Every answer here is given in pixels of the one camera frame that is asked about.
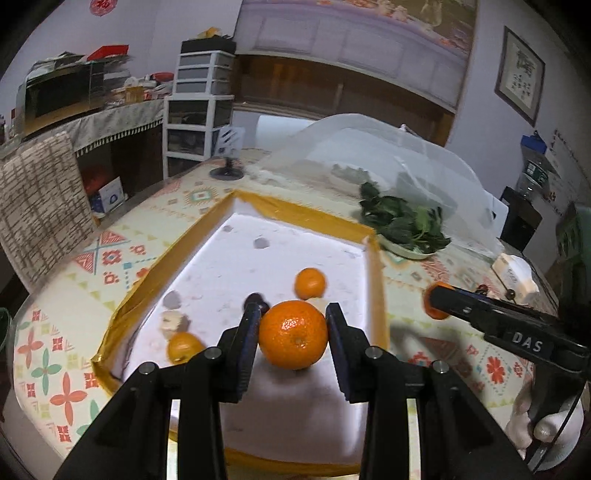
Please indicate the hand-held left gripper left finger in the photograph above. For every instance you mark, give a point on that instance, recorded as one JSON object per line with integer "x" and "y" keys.
{"x": 244, "y": 355}

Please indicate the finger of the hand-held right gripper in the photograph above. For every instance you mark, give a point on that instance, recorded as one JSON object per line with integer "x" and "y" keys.
{"x": 473, "y": 295}
{"x": 455, "y": 307}

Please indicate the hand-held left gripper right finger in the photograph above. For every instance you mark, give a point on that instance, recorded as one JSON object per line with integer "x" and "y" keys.
{"x": 339, "y": 355}

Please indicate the orange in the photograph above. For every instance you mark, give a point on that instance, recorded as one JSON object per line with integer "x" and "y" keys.
{"x": 310, "y": 283}
{"x": 293, "y": 334}
{"x": 428, "y": 304}
{"x": 184, "y": 347}

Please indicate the small beige yam chunk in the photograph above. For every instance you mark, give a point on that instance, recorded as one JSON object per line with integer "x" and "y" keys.
{"x": 173, "y": 321}

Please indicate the white box with yellow rim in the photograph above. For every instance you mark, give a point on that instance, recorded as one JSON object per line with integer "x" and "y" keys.
{"x": 277, "y": 258}

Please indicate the person's right hand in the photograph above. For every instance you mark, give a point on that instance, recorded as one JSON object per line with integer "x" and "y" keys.
{"x": 545, "y": 429}

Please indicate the white oval plate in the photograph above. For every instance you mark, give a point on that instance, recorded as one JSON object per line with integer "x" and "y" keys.
{"x": 406, "y": 252}

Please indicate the white appliance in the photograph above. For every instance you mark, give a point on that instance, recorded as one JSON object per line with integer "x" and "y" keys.
{"x": 496, "y": 210}

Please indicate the black box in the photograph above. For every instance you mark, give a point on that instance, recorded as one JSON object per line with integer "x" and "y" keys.
{"x": 519, "y": 217}

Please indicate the green spinach leaves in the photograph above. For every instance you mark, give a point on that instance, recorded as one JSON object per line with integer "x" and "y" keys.
{"x": 401, "y": 221}

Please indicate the clear water bottle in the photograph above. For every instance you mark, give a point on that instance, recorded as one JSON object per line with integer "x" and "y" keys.
{"x": 531, "y": 173}

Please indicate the white mesh food cover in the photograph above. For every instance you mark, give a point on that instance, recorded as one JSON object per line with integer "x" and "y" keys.
{"x": 369, "y": 147}

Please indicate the black stand with white card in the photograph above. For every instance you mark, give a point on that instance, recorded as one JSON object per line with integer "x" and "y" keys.
{"x": 226, "y": 171}

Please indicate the blue and white box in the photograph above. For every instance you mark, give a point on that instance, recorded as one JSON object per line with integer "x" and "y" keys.
{"x": 107, "y": 194}

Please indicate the chair with checkered cloth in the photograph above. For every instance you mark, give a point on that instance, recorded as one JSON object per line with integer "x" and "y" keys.
{"x": 39, "y": 203}

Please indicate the plastic drawer unit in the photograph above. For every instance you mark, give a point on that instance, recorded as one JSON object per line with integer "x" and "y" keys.
{"x": 198, "y": 101}

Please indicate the side table with cloth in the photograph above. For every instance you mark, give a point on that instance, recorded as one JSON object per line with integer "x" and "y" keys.
{"x": 92, "y": 124}

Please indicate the black microwave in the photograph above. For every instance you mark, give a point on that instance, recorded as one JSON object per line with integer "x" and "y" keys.
{"x": 60, "y": 92}

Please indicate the yellow packet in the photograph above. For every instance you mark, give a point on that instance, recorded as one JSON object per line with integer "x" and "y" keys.
{"x": 210, "y": 33}

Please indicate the red box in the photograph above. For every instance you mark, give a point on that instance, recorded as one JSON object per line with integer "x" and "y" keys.
{"x": 108, "y": 51}

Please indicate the white wall chart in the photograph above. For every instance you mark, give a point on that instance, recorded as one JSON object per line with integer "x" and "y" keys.
{"x": 565, "y": 166}

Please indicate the framed wall picture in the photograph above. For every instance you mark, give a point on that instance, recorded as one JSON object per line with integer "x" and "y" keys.
{"x": 519, "y": 74}

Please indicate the red wall ornament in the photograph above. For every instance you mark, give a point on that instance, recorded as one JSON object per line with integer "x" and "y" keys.
{"x": 99, "y": 7}

